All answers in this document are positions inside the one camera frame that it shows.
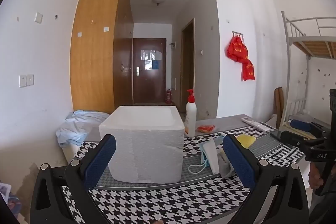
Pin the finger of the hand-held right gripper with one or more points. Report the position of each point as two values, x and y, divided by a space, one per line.
291 138
300 125

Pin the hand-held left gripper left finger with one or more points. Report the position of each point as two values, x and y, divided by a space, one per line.
98 161

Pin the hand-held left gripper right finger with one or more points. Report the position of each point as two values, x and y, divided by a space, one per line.
240 161

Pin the blue face mask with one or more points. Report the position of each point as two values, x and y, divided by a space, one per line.
208 155

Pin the white foam box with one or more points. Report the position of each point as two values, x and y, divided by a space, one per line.
147 153

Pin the person's right hand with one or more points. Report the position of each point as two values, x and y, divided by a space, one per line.
315 176

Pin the yellow sponge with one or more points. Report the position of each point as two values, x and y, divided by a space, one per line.
248 140

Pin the wooden sticks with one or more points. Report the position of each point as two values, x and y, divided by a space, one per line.
279 103

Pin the white remote control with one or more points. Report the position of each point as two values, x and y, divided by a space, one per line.
256 124

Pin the light blue bedsheet pile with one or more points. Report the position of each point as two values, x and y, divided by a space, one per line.
78 127

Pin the orange snack packet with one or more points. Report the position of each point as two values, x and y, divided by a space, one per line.
206 128

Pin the white lotion bottle red pump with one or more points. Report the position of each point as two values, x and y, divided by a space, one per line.
190 119

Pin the houndstooth blanket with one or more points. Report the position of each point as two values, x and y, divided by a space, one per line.
183 200

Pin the white metal bunk bed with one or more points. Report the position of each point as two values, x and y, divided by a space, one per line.
288 56

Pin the red plastic bag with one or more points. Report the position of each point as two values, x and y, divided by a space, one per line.
236 49
248 71

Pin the brown entrance door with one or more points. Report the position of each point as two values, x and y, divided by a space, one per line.
149 82

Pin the red fire extinguisher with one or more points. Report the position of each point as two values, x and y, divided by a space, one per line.
168 96

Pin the colourful printed cloth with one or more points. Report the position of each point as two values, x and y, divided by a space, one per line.
8 200

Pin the wooden wardrobe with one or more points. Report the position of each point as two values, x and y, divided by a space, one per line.
94 50

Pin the blue door notice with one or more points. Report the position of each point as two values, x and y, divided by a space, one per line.
155 64

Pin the wooden side door frame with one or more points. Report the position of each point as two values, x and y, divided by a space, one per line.
187 66

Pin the double wall socket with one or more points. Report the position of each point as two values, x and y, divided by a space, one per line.
26 80

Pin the metal wall hook rack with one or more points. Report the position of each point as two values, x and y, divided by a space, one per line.
237 33

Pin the small wall shelf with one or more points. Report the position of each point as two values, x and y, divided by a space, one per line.
172 44

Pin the white wall switch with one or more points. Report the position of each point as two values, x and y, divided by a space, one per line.
38 17

